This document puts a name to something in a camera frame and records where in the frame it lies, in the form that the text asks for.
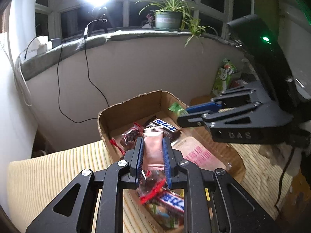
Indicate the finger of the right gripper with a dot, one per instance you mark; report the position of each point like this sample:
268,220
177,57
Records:
236,118
234,97

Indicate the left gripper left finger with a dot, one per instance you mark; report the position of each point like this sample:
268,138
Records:
93,200

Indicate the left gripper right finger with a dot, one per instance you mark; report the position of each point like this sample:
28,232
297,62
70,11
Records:
215,202

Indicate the green candy packet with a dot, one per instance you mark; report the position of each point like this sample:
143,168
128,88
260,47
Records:
177,109

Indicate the small dark red-ended candy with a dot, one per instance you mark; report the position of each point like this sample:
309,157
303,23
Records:
153,182

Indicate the bagged toast bread loaf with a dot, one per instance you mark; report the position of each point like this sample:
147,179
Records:
193,151

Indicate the snickers bar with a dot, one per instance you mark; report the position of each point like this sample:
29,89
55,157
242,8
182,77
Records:
169,130
173,202

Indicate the pink candy packet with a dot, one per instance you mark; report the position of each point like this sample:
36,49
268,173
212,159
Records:
153,151

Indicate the green snack bag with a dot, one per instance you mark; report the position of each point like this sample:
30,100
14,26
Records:
226,73

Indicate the open cardboard box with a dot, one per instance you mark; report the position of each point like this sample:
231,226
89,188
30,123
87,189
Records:
137,108

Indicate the striped beige table cloth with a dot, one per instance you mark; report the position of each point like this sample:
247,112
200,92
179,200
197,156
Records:
33,183

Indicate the potted spider plant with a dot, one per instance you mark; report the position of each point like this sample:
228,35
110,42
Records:
176,15

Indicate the white power adapter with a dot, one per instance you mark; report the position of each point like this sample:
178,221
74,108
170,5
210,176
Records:
40,45

